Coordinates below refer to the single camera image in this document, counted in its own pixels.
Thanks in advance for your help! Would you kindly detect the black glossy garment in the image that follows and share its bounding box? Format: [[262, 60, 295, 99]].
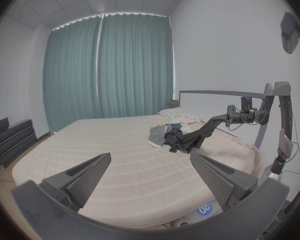
[[164, 129, 189, 154]]

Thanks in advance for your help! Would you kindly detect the bed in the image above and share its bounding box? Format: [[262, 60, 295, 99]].
[[11, 90, 267, 229]]

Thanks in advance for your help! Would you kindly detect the grey white-trimmed garment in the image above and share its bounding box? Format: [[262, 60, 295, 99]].
[[148, 125, 168, 150]]

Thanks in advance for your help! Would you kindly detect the white printed pillow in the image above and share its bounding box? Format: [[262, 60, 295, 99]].
[[158, 107, 203, 124]]

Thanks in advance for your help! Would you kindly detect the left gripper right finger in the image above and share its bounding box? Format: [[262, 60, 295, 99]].
[[190, 152, 260, 211]]

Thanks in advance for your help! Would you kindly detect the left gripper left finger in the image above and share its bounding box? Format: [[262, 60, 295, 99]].
[[41, 152, 112, 212]]

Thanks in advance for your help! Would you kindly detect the black chest of drawers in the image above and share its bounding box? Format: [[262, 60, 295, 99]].
[[0, 117, 38, 180]]

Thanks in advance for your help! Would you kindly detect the blue-green curtain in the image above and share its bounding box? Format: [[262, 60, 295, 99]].
[[97, 11, 176, 119], [42, 15, 101, 132]]

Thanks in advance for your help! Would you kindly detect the black T-shirt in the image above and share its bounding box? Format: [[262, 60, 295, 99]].
[[180, 114, 228, 154]]

